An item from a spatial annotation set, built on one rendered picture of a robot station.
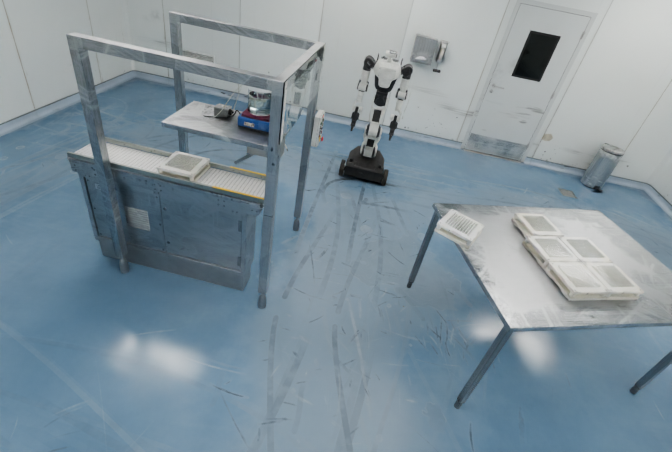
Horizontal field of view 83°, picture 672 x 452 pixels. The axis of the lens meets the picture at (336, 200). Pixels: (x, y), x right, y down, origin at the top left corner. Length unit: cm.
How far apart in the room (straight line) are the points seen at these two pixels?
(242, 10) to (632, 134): 585
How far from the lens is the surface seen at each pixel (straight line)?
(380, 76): 431
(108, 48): 239
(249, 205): 246
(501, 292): 239
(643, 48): 652
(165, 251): 314
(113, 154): 299
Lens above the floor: 233
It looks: 34 degrees down
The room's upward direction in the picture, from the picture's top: 11 degrees clockwise
